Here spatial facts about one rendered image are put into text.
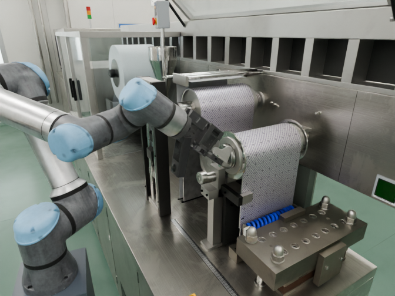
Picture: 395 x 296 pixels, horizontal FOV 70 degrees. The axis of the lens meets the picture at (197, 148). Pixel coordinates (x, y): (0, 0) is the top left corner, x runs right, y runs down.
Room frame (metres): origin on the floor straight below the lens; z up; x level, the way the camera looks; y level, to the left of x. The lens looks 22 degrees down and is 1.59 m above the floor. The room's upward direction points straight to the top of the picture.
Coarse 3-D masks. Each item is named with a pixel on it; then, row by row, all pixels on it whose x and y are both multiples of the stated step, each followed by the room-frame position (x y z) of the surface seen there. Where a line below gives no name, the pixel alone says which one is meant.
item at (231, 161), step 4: (224, 144) 0.77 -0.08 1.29; (228, 144) 0.77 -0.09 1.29; (220, 148) 0.78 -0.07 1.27; (232, 148) 0.75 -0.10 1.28; (232, 152) 0.74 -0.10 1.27; (232, 156) 0.74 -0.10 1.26; (228, 160) 0.74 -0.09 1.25; (232, 160) 0.73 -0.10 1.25; (232, 164) 0.74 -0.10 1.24; (228, 168) 0.74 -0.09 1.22
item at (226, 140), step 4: (296, 128) 0.88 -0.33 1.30; (300, 136) 0.86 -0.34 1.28; (220, 140) 0.81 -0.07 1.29; (224, 140) 0.79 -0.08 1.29; (228, 140) 0.77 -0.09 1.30; (232, 140) 0.76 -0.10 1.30; (220, 144) 0.81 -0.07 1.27; (232, 144) 0.76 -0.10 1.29; (236, 144) 0.74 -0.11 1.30; (236, 148) 0.74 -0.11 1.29; (236, 152) 0.74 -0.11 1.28; (236, 156) 0.74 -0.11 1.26; (240, 156) 0.73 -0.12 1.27; (236, 160) 0.74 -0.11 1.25; (240, 160) 0.72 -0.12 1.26; (236, 164) 0.73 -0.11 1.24; (240, 164) 0.72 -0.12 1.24; (232, 168) 0.75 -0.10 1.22; (236, 168) 0.73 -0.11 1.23; (228, 172) 0.77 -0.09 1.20; (232, 172) 0.75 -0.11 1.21; (236, 172) 0.73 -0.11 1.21
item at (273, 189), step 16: (256, 176) 0.75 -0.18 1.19; (272, 176) 0.78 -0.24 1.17; (288, 176) 0.82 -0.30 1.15; (256, 192) 0.75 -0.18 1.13; (272, 192) 0.79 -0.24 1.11; (288, 192) 0.82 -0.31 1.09; (240, 208) 0.72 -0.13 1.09; (256, 208) 0.75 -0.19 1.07; (272, 208) 0.79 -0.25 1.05; (240, 224) 0.72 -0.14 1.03
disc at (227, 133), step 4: (224, 132) 0.80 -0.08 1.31; (228, 132) 0.78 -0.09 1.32; (224, 136) 0.80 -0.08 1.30; (228, 136) 0.78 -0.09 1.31; (232, 136) 0.77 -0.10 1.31; (236, 136) 0.75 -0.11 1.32; (236, 140) 0.75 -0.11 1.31; (240, 144) 0.73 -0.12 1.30; (240, 148) 0.73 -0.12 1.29; (240, 152) 0.73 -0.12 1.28; (244, 152) 0.72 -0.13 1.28; (244, 156) 0.72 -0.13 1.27; (244, 160) 0.71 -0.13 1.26; (244, 164) 0.71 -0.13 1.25; (240, 168) 0.73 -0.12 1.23; (244, 168) 0.71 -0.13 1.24; (240, 172) 0.72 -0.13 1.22; (244, 172) 0.72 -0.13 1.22; (228, 176) 0.77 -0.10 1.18; (232, 176) 0.76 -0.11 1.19; (236, 176) 0.74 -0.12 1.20; (240, 176) 0.72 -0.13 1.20
